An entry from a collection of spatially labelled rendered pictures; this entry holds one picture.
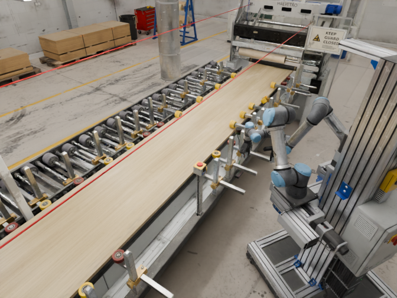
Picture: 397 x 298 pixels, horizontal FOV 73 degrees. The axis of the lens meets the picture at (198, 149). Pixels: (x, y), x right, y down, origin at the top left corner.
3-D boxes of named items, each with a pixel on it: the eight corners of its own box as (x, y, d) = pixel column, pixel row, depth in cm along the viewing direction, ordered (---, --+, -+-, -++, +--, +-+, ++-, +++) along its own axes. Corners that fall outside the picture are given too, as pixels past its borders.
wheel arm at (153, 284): (173, 297, 157) (173, 294, 155) (170, 302, 155) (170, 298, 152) (120, 259, 176) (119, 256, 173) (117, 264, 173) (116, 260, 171)
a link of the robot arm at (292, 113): (300, 101, 181) (270, 128, 227) (286, 103, 178) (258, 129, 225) (306, 116, 178) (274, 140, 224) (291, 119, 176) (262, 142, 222)
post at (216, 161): (217, 198, 243) (220, 158, 215) (215, 201, 241) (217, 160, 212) (213, 197, 245) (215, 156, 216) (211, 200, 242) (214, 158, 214)
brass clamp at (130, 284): (148, 272, 169) (147, 268, 166) (133, 291, 160) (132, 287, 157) (141, 267, 172) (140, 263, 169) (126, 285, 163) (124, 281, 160)
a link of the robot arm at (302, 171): (311, 185, 186) (316, 170, 178) (294, 188, 183) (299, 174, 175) (301, 174, 195) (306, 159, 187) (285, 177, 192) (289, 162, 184)
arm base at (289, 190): (311, 194, 192) (315, 184, 186) (295, 201, 187) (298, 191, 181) (296, 181, 203) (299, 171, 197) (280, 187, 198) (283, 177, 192)
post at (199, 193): (202, 212, 221) (204, 171, 194) (199, 216, 218) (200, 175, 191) (198, 210, 223) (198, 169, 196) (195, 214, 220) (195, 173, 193)
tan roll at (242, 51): (318, 68, 412) (321, 61, 405) (316, 71, 404) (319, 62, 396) (235, 52, 473) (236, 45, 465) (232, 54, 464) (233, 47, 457)
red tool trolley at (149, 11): (159, 31, 988) (157, 6, 939) (146, 36, 935) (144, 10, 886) (149, 29, 1006) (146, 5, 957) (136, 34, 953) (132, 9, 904)
